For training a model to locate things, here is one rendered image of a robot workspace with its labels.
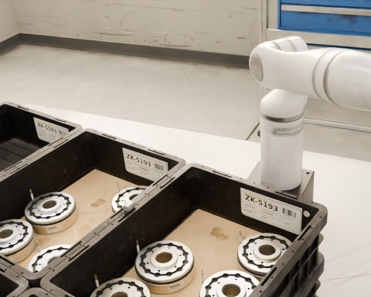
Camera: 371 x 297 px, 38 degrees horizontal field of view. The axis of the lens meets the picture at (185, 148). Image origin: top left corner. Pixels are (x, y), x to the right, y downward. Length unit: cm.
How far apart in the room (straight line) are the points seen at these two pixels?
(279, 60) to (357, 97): 20
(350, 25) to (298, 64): 174
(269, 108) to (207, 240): 30
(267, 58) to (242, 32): 279
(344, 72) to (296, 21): 189
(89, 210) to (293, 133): 46
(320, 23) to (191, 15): 144
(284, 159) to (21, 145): 69
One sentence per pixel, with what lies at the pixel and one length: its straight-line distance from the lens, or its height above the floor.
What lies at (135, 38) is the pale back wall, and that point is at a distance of 426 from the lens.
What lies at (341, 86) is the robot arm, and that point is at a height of 114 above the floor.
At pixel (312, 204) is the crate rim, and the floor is 93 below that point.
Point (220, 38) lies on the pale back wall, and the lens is 391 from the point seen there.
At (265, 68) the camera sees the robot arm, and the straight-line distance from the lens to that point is 106.
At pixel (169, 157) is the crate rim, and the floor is 93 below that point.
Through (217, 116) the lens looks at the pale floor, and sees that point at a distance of 326.
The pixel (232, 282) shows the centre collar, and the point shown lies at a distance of 90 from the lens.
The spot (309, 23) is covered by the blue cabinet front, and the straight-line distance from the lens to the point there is 274.
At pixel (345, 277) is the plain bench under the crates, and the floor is 70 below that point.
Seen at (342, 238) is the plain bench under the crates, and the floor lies 70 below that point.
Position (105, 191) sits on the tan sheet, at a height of 83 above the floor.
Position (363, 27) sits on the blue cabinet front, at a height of 65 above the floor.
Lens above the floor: 150
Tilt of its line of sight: 31 degrees down
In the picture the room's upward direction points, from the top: 5 degrees counter-clockwise
